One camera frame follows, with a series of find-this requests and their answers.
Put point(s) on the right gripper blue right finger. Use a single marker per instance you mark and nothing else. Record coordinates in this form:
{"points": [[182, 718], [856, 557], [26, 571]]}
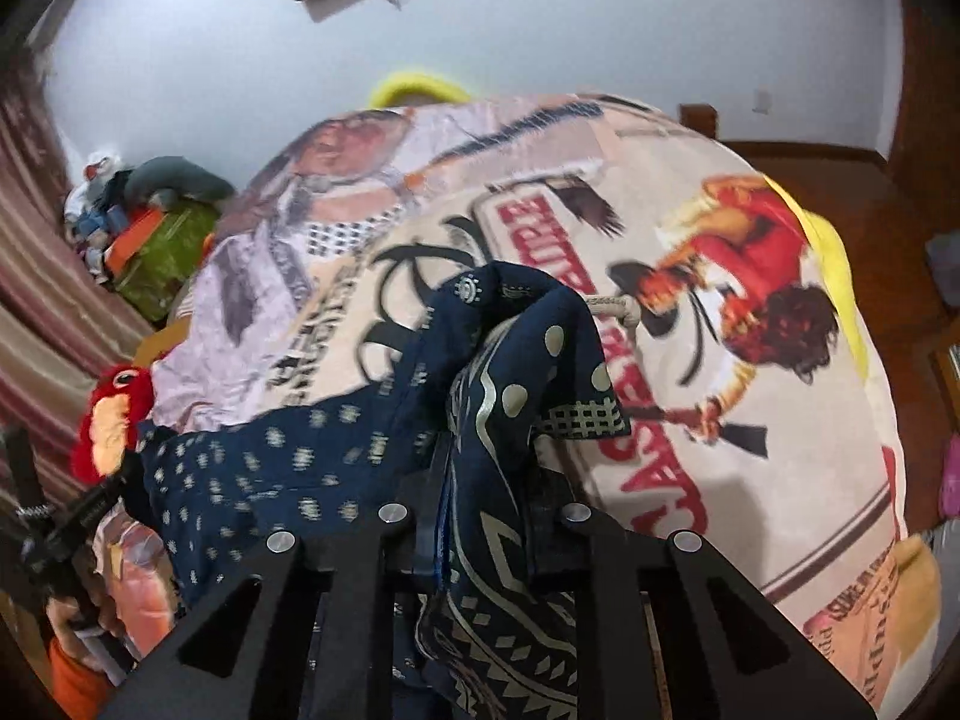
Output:
{"points": [[617, 578]]}

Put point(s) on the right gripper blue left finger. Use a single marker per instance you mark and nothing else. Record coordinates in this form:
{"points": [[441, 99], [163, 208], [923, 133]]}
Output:
{"points": [[362, 573]]}

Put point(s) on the navy patterned hooded garment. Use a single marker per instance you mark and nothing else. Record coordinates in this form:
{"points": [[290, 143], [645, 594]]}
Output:
{"points": [[504, 356]]}

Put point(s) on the orange sleeve forearm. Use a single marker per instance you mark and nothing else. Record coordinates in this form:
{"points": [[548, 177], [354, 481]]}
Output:
{"points": [[80, 691]]}

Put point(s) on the person's left hand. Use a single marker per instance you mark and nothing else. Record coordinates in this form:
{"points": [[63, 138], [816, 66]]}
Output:
{"points": [[68, 623]]}

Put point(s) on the red plush toy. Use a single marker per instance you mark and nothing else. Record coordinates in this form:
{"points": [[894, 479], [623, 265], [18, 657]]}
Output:
{"points": [[118, 403]]}

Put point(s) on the printed newspaper pattern blanket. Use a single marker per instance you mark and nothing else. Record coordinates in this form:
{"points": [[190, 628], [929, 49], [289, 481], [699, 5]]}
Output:
{"points": [[746, 419]]}

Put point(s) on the striped maroon curtain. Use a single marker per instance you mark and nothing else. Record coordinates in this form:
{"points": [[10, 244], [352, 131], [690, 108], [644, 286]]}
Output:
{"points": [[60, 330]]}

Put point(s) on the green storage box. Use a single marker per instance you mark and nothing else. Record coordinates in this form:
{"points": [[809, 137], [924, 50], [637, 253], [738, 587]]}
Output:
{"points": [[157, 255]]}

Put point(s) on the pile of toys on box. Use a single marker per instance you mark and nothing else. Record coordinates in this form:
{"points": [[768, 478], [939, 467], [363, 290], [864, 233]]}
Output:
{"points": [[109, 216]]}

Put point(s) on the grey plush pillow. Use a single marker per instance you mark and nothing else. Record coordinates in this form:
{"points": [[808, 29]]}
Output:
{"points": [[166, 180]]}

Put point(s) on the brown wooden door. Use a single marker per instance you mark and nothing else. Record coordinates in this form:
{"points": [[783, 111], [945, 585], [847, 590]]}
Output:
{"points": [[923, 162]]}

